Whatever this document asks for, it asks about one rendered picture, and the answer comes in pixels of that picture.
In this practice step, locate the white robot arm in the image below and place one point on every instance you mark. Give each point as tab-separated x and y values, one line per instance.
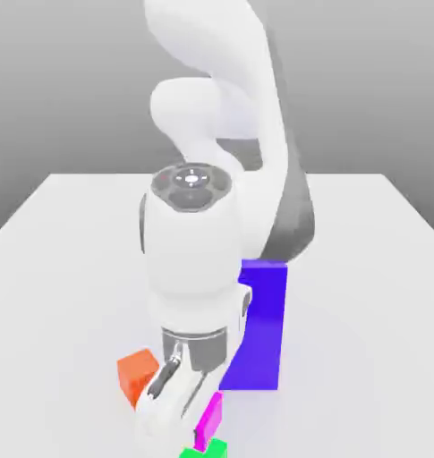
191	257

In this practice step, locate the large blue box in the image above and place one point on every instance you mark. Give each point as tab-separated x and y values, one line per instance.
263	322

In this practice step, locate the small green cube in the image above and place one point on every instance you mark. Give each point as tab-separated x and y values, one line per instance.
216	450

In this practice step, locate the small magenta cube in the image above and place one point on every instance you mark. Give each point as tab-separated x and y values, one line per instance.
211	418

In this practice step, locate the small orange cube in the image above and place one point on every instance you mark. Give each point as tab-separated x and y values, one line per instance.
134	375

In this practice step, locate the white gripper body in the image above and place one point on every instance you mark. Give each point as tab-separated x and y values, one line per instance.
166	422

